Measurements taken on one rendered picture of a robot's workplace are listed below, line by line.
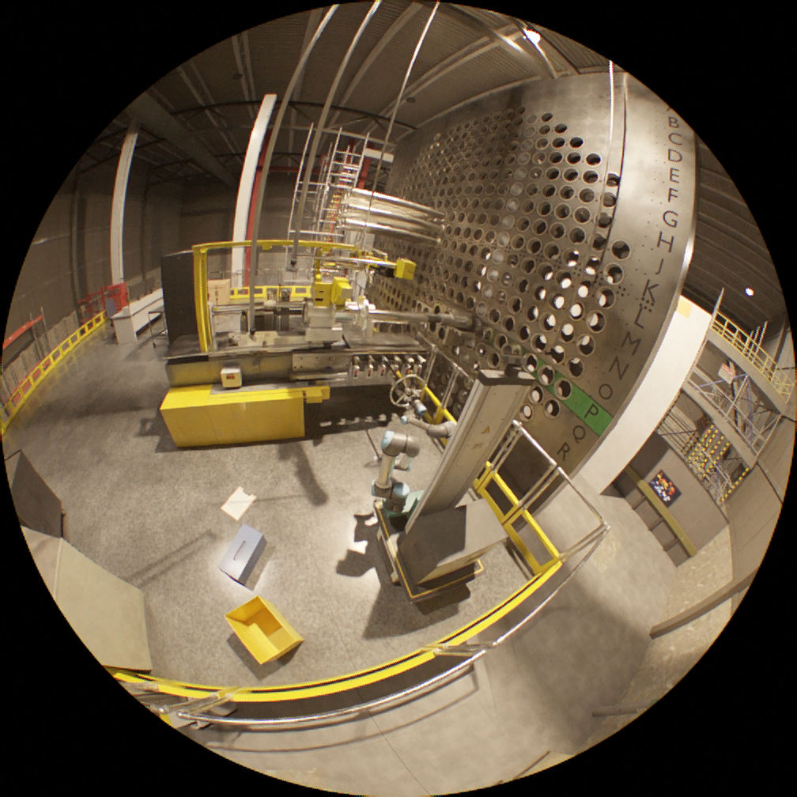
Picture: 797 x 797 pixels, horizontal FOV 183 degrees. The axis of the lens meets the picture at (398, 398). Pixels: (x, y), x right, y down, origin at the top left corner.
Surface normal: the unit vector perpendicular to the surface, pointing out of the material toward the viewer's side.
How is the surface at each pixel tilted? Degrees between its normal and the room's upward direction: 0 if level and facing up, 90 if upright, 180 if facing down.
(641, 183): 90
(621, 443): 90
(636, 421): 90
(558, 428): 90
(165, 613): 0
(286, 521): 0
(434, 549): 0
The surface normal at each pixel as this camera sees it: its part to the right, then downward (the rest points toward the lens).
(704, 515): -0.89, 0.07
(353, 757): 0.21, -0.81
